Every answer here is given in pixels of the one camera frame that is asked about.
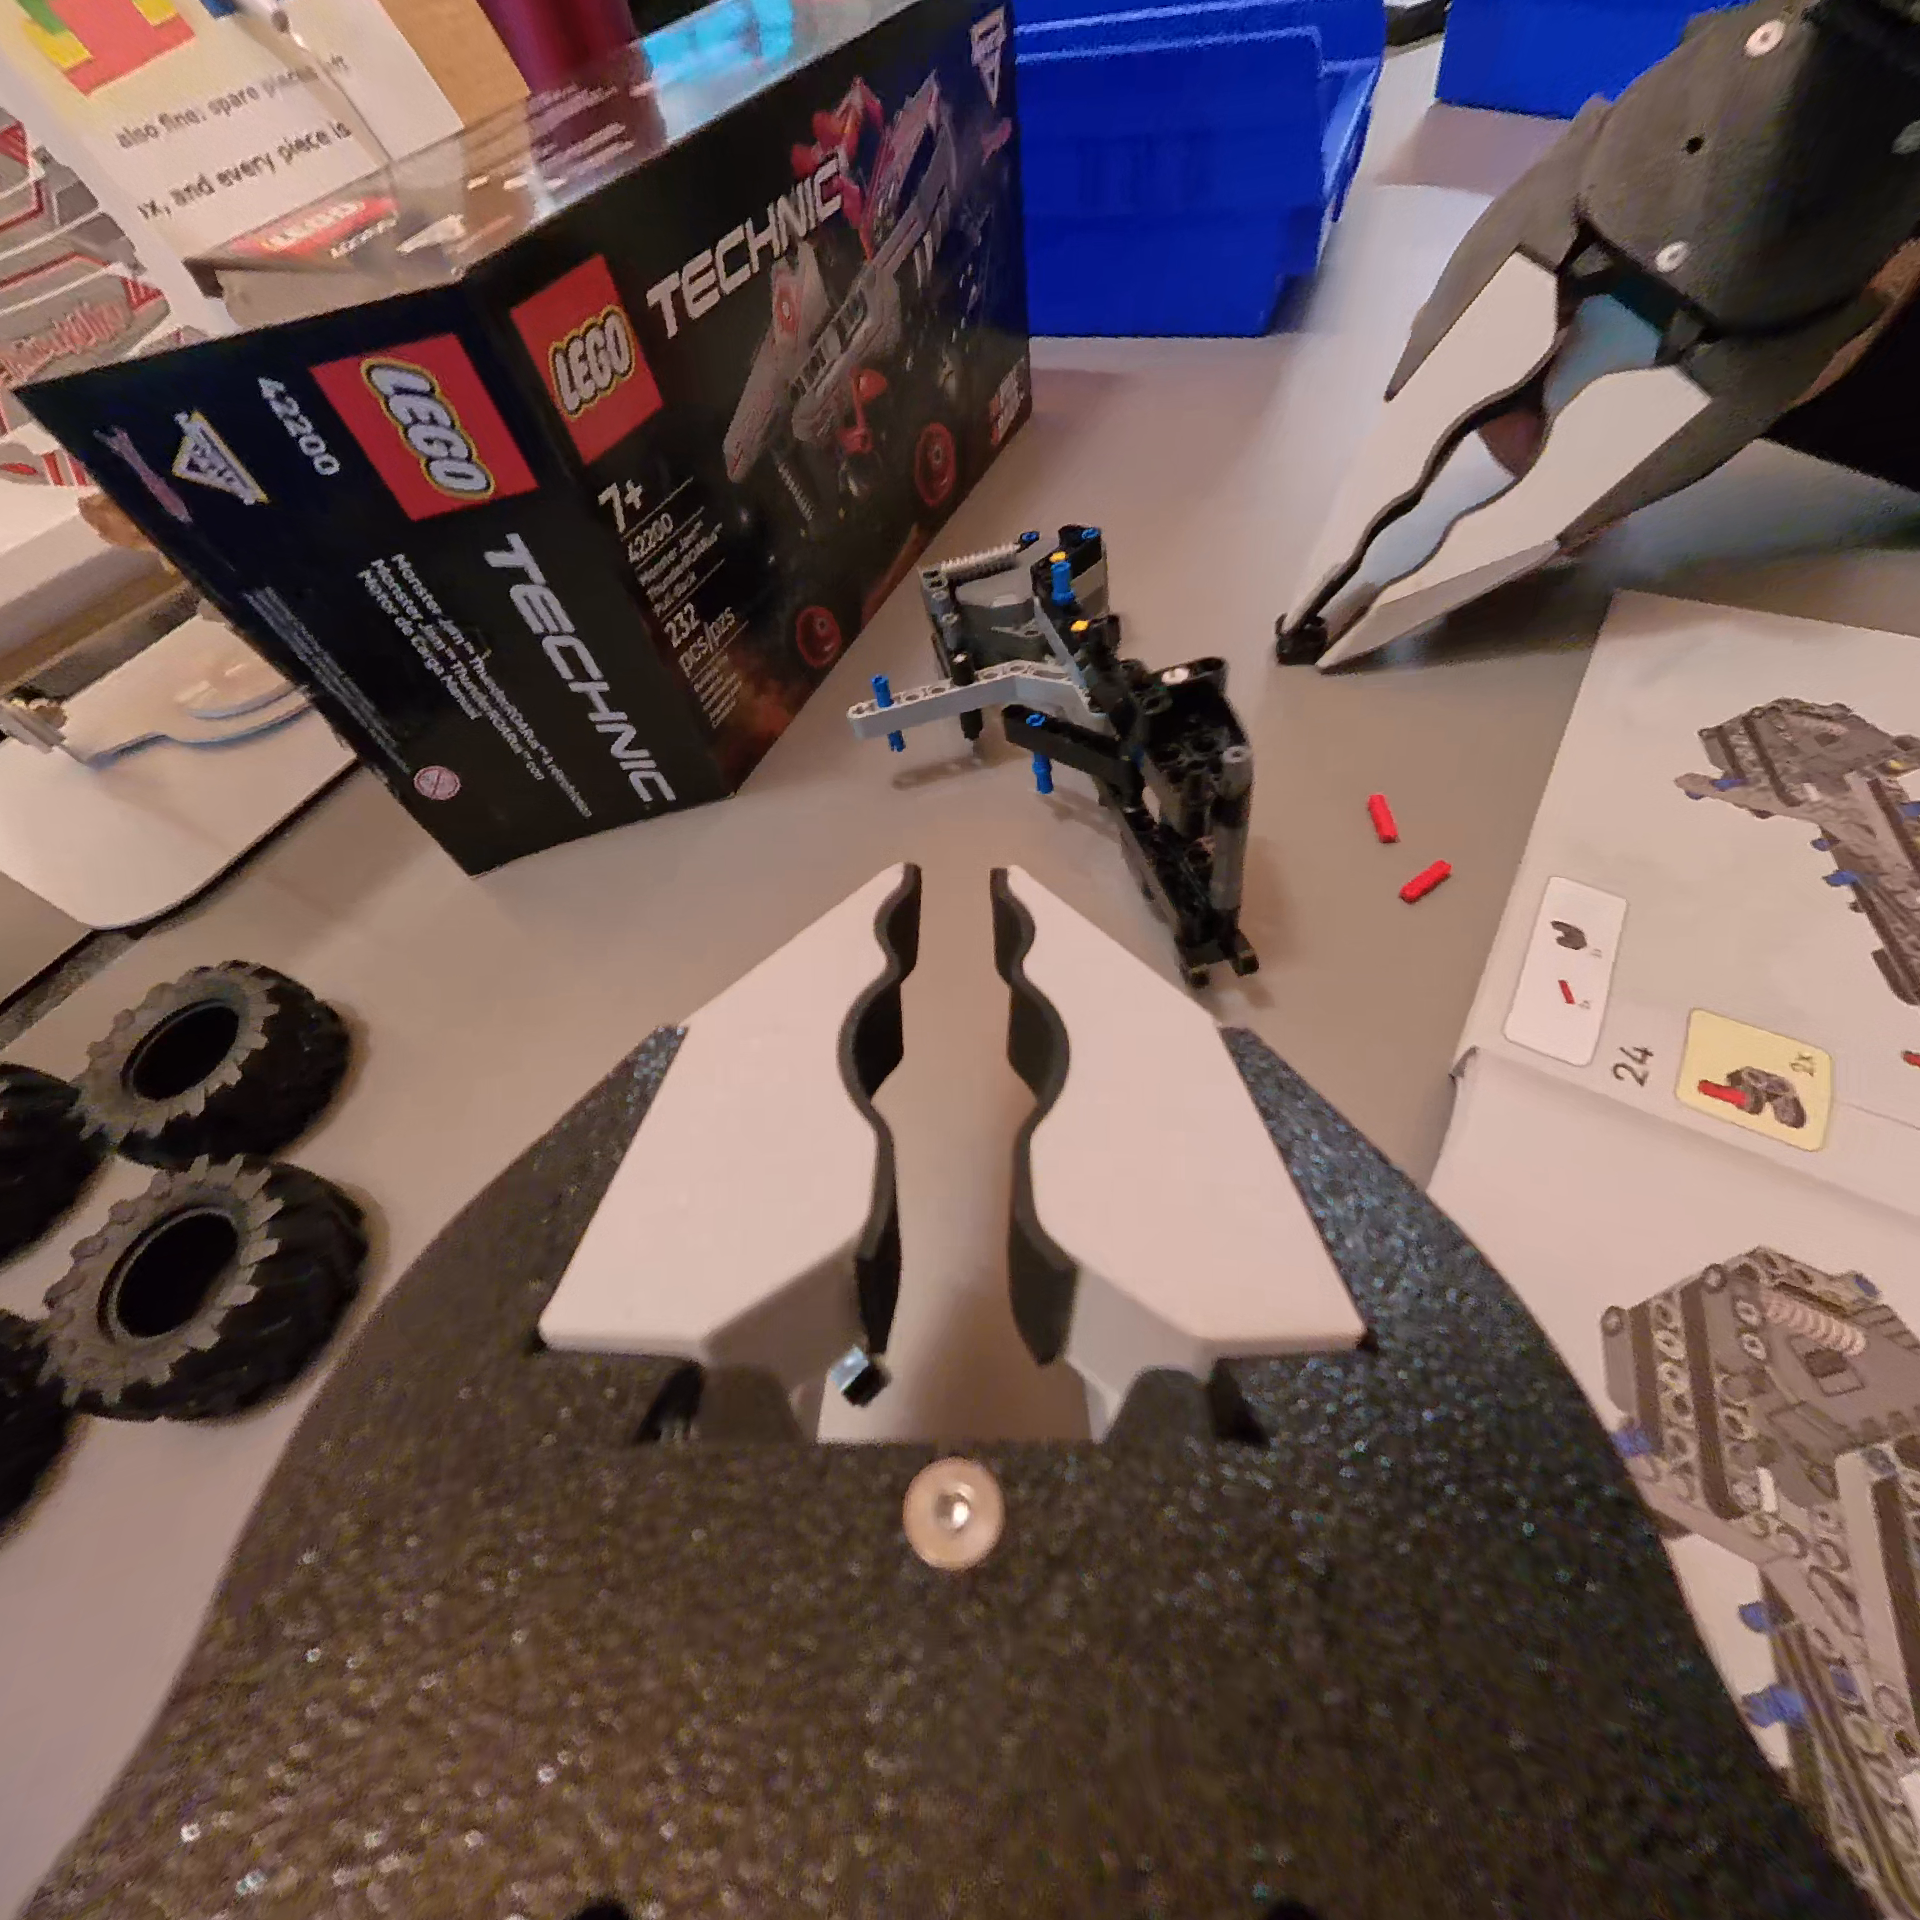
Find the grey red printed sheet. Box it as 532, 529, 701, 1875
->
0, 105, 213, 454

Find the blue plastic bin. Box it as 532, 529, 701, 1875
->
1436, 0, 1728, 116
1012, 0, 1385, 342

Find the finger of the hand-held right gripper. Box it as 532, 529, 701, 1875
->
1276, 247, 1573, 666
1324, 292, 1711, 673

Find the black toy set box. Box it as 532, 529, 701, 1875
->
15, 0, 1037, 875

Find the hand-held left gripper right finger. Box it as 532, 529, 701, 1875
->
989, 864, 1368, 1443

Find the toy instruction booklet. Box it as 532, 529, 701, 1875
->
1424, 591, 1920, 1920

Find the black toy tire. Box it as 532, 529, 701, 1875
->
37, 1155, 370, 1423
0, 1066, 110, 1264
74, 960, 357, 1168
0, 1313, 70, 1528

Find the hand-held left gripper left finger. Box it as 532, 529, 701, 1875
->
537, 863, 920, 1443

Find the grey desk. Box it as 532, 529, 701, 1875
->
0, 0, 1920, 1863

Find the white flat board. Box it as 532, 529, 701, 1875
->
0, 576, 361, 935

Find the black grey toy chassis assembly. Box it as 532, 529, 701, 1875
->
848, 526, 1261, 988

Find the white printed instruction sheet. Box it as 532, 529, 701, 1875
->
0, 0, 470, 308

